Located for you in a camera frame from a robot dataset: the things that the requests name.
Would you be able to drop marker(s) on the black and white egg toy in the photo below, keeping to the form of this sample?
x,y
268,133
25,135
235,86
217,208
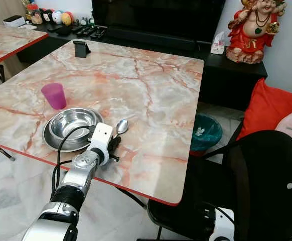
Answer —
x,y
46,16

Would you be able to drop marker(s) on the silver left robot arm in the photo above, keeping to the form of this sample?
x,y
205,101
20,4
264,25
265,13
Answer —
x,y
73,186

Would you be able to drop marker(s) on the red laughing Buddha statue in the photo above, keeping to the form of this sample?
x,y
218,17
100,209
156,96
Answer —
x,y
251,35

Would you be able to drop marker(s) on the red pillow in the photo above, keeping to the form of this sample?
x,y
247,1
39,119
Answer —
x,y
269,108

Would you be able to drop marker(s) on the glass jar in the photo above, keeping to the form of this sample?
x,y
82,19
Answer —
x,y
33,14

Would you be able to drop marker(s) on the white tissue pack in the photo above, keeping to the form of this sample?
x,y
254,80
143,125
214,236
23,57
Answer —
x,y
218,44

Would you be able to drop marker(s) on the pink plastic cup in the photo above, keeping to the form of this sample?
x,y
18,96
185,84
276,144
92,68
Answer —
x,y
54,96

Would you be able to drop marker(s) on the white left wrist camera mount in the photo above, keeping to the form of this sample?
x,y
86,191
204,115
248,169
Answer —
x,y
101,136

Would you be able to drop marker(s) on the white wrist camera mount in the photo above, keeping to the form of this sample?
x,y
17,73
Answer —
x,y
101,136
223,226

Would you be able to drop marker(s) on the black television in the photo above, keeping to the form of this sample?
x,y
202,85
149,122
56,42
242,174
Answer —
x,y
156,17

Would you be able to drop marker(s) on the white box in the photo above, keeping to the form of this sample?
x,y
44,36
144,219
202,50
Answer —
x,y
14,21

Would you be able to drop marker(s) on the steel spoon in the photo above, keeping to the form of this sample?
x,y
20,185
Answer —
x,y
122,126

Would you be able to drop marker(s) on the steel plate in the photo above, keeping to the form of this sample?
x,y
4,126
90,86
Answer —
x,y
53,143

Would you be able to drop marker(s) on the dark phone stand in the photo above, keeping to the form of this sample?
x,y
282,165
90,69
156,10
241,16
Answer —
x,y
81,48

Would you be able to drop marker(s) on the teal lined trash bin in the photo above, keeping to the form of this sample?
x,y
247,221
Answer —
x,y
206,133

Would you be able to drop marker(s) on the steel bowl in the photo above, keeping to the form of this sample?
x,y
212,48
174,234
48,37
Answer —
x,y
73,123

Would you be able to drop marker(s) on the orange egg toy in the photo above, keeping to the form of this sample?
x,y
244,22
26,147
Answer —
x,y
67,18

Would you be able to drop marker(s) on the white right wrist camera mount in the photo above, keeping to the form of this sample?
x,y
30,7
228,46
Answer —
x,y
223,226

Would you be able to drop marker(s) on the black plastic chair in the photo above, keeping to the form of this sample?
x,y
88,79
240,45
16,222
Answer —
x,y
256,186

